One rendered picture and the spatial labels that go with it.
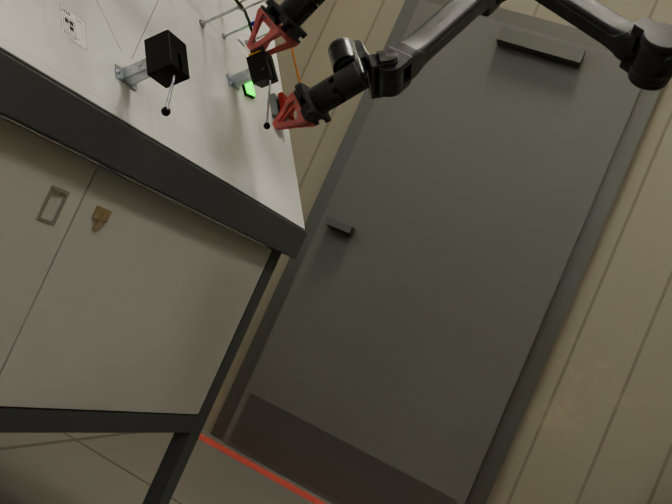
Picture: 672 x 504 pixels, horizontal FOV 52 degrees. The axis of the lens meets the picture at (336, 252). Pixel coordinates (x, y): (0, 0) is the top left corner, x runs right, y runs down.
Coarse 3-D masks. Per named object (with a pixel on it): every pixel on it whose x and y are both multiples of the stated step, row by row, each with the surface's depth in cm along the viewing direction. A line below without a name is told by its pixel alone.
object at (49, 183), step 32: (0, 128) 89; (0, 160) 91; (32, 160) 95; (64, 160) 99; (0, 192) 92; (32, 192) 96; (64, 192) 101; (0, 224) 94; (32, 224) 98; (64, 224) 103; (0, 256) 96; (32, 256) 100; (0, 288) 97; (32, 288) 102; (0, 320) 99; (0, 352) 101
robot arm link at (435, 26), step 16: (464, 0) 143; (480, 0) 143; (432, 16) 140; (448, 16) 140; (464, 16) 141; (416, 32) 137; (432, 32) 137; (448, 32) 139; (400, 48) 133; (416, 48) 133; (432, 48) 136; (400, 64) 130; (416, 64) 134; (384, 80) 131; (400, 80) 132; (384, 96) 134
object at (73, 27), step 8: (64, 8) 96; (64, 16) 95; (72, 16) 97; (64, 24) 95; (72, 24) 96; (80, 24) 98; (64, 32) 94; (72, 32) 96; (80, 32) 98; (72, 40) 95; (80, 40) 97
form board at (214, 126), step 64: (0, 0) 84; (64, 0) 96; (128, 0) 112; (192, 0) 135; (256, 0) 168; (64, 64) 92; (128, 64) 107; (192, 64) 127; (192, 128) 120; (256, 128) 146; (256, 192) 137
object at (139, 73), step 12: (156, 36) 101; (168, 36) 100; (156, 48) 101; (168, 48) 100; (180, 48) 103; (144, 60) 103; (156, 60) 100; (168, 60) 99; (180, 60) 102; (120, 72) 103; (132, 72) 103; (144, 72) 103; (156, 72) 100; (168, 72) 100; (180, 72) 101; (132, 84) 105; (168, 84) 103; (168, 96) 100; (168, 108) 100
